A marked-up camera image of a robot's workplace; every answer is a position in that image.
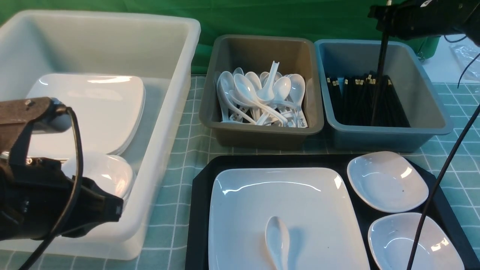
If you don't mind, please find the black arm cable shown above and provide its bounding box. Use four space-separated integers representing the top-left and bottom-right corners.
406 34 480 270
17 107 84 270

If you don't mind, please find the white bowl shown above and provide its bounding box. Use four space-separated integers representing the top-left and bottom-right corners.
367 212 465 270
347 151 430 213

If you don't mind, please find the large white square plate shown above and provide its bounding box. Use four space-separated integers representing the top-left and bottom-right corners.
208 167 371 270

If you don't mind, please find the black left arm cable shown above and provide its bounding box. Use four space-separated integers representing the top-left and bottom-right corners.
17 107 84 270

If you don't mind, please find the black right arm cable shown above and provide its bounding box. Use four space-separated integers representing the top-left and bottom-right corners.
406 34 480 270

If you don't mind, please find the black chopstick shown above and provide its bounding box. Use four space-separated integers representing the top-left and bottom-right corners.
370 32 389 126

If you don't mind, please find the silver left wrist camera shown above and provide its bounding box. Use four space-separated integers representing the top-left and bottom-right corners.
0 97 72 135

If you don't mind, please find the white ceramic soup spoon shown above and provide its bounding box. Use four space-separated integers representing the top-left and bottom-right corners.
264 216 290 270

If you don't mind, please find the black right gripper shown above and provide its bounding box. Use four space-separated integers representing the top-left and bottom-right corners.
367 0 480 41

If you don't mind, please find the large translucent white tub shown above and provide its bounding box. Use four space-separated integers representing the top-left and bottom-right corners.
0 10 201 260

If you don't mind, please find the clear plastic bag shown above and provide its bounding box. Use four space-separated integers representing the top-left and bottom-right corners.
450 45 480 81

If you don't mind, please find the stack of white bowls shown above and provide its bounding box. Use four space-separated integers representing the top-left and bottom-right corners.
83 152 137 203

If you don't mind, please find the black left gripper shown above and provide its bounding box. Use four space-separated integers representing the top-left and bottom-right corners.
0 159 124 240

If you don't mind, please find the green backdrop cloth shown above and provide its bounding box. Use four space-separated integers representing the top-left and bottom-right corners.
0 0 441 74

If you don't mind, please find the brown plastic spoon bin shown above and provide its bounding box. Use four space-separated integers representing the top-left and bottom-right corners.
198 34 324 151

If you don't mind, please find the stack of white plates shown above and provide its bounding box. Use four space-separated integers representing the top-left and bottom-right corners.
26 73 146 155

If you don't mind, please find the blue-grey plastic chopstick bin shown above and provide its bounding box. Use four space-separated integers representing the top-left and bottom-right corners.
314 39 454 152

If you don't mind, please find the bundle of black chopsticks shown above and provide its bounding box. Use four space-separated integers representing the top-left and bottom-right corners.
325 71 410 128

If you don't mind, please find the pile of white spoons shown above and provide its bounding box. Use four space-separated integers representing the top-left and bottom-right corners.
214 61 309 128

